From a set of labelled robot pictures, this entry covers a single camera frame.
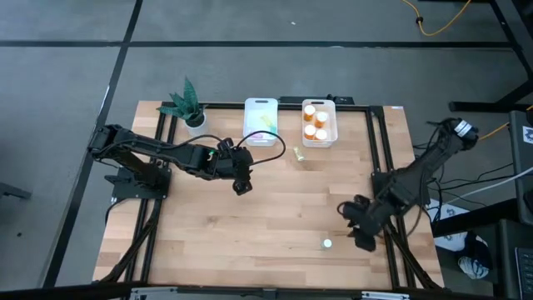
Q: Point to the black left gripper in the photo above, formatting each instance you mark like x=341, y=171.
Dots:
x=237, y=162

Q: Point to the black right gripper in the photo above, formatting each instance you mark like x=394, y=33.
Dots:
x=366, y=221

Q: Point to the small white-capped pill bottle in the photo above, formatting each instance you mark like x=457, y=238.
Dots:
x=259, y=136

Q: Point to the small green-white vial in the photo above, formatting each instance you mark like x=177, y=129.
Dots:
x=268, y=122
x=298, y=153

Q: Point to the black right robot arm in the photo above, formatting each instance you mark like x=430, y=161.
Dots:
x=429, y=160

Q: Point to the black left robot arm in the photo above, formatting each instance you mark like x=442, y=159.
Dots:
x=145, y=148

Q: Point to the small green pill bottle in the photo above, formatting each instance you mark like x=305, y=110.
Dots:
x=327, y=243

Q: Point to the white plastic bin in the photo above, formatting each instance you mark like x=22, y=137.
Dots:
x=332, y=125
x=272, y=109

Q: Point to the white round plant pot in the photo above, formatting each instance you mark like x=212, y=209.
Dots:
x=200, y=127

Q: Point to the green snake plant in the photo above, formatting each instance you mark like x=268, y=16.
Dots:
x=186, y=102

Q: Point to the white printed sheet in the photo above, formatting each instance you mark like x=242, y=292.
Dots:
x=458, y=241

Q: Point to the white and blue cloth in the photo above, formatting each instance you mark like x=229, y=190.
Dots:
x=472, y=266

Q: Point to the grey computer case with logo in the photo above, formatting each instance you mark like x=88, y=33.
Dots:
x=522, y=175

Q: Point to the black furniture foot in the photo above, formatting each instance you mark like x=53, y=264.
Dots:
x=12, y=191

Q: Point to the black desk leg frame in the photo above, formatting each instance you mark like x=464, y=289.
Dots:
x=479, y=106

